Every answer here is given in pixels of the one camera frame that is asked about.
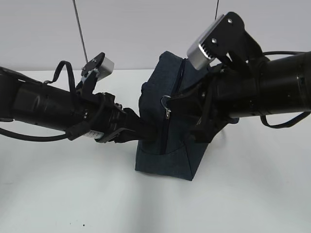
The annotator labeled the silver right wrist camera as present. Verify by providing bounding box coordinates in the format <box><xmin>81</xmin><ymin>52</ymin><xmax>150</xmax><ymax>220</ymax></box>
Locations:
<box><xmin>187</xmin><ymin>12</ymin><xmax>263</xmax><ymax>70</ymax></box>

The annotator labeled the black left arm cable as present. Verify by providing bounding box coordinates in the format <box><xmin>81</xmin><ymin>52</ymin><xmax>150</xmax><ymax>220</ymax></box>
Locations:
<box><xmin>0</xmin><ymin>60</ymin><xmax>107</xmax><ymax>142</ymax></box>

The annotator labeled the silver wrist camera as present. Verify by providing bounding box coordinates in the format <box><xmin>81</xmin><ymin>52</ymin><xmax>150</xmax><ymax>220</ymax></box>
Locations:
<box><xmin>76</xmin><ymin>52</ymin><xmax>114</xmax><ymax>96</ymax></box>
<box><xmin>187</xmin><ymin>12</ymin><xmax>263</xmax><ymax>70</ymax></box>

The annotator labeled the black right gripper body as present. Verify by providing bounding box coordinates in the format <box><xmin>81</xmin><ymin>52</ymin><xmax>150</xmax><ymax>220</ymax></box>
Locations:
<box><xmin>194</xmin><ymin>65</ymin><xmax>243</xmax><ymax>125</ymax></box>

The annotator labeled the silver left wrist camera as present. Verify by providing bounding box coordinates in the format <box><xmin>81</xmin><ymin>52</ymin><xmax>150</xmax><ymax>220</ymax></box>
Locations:
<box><xmin>76</xmin><ymin>52</ymin><xmax>114</xmax><ymax>96</ymax></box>

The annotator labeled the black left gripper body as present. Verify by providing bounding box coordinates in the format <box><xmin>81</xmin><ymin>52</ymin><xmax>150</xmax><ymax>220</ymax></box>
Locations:
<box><xmin>72</xmin><ymin>93</ymin><xmax>126</xmax><ymax>143</ymax></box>

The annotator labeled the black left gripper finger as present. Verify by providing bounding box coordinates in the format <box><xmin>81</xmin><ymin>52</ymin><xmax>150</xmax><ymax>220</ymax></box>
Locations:
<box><xmin>116</xmin><ymin>108</ymin><xmax>157</xmax><ymax>142</ymax></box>

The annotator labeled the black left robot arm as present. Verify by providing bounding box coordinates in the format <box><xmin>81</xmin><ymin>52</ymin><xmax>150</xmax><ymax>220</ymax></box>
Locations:
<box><xmin>0</xmin><ymin>67</ymin><xmax>157</xmax><ymax>143</ymax></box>

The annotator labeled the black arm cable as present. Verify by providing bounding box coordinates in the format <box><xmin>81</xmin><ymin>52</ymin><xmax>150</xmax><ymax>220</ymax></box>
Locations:
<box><xmin>0</xmin><ymin>60</ymin><xmax>107</xmax><ymax>142</ymax></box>
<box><xmin>259</xmin><ymin>50</ymin><xmax>311</xmax><ymax>129</ymax></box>

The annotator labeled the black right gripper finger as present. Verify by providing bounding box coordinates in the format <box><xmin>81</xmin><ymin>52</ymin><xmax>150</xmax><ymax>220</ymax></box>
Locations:
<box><xmin>162</xmin><ymin>93</ymin><xmax>202</xmax><ymax>117</ymax></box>
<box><xmin>187</xmin><ymin>116</ymin><xmax>228</xmax><ymax>143</ymax></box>

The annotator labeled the dark navy lunch bag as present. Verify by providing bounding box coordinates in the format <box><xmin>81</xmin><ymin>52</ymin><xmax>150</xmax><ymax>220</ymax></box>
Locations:
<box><xmin>135</xmin><ymin>50</ymin><xmax>240</xmax><ymax>182</ymax></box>

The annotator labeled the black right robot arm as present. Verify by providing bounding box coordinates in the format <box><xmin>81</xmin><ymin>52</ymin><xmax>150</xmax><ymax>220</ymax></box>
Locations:
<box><xmin>167</xmin><ymin>52</ymin><xmax>311</xmax><ymax>143</ymax></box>

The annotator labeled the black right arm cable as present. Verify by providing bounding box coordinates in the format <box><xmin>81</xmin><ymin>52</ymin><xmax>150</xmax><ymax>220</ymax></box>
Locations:
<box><xmin>259</xmin><ymin>50</ymin><xmax>311</xmax><ymax>129</ymax></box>

